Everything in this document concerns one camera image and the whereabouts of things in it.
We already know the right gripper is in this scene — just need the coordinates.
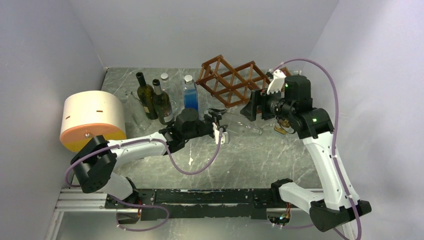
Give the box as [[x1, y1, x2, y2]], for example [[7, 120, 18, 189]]
[[240, 85, 295, 122]]

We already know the clear round glass bottle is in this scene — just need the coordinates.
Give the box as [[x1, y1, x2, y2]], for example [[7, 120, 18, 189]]
[[221, 112, 264, 136]]

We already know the blue square bottle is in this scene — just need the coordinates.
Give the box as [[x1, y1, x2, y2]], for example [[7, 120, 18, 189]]
[[183, 74, 199, 113]]

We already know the brown wooden wine rack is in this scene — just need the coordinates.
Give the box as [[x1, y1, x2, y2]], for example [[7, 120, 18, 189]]
[[195, 54, 273, 108]]

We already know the clear square gold-label bottle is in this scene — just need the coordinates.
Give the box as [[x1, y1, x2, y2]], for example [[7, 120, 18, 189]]
[[273, 117, 296, 135]]

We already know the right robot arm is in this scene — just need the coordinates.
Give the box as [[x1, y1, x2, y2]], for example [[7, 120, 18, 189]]
[[240, 75, 372, 232]]

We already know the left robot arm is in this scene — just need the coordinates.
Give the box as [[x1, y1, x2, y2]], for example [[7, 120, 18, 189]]
[[65, 108, 228, 208]]

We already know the dark green labelled wine bottle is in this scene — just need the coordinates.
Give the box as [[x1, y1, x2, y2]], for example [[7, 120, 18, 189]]
[[152, 79, 174, 126]]

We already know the clear bottle silver cap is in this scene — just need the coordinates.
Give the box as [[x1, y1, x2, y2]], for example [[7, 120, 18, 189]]
[[160, 73, 173, 100]]

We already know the dark green open wine bottle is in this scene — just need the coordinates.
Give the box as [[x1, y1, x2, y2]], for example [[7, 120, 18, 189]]
[[135, 71, 158, 120]]

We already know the cream and orange cylinder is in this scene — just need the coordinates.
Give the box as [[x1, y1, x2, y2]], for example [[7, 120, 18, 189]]
[[59, 90, 127, 153]]

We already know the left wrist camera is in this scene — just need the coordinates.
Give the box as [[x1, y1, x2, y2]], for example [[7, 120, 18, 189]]
[[213, 123, 230, 145]]

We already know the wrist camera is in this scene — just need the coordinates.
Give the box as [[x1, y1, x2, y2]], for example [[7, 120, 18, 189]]
[[266, 69, 286, 95], [213, 123, 230, 145]]

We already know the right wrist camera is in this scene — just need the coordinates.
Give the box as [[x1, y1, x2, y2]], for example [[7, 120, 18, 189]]
[[266, 69, 286, 95]]

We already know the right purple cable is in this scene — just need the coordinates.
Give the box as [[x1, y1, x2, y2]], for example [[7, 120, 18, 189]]
[[269, 58, 364, 240]]

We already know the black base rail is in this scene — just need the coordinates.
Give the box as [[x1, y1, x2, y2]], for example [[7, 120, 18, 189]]
[[105, 188, 292, 221]]

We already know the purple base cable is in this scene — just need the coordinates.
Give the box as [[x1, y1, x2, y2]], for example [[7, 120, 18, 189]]
[[115, 198, 170, 233]]

